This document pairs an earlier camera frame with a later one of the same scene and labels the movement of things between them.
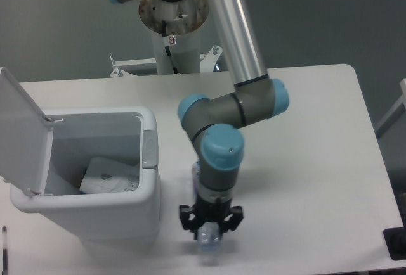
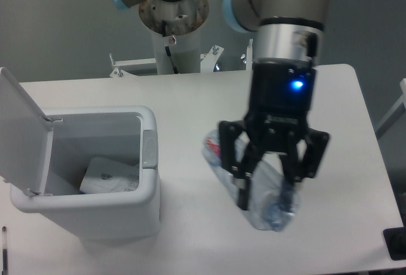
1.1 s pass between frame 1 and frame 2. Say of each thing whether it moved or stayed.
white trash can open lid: stayed
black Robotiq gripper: moved
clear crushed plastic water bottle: moved
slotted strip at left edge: stayed
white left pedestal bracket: stayed
